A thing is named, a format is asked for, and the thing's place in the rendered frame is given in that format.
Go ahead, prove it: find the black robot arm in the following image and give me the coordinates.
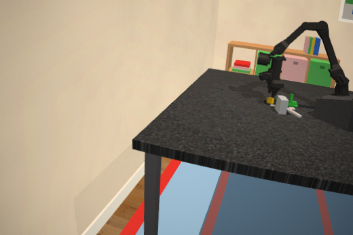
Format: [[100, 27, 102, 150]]
[[257, 21, 349, 96]]

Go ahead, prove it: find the gold round nut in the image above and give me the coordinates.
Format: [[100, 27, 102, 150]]
[[267, 97, 274, 104]]

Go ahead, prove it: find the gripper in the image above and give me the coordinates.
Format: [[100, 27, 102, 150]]
[[266, 67, 284, 97]]

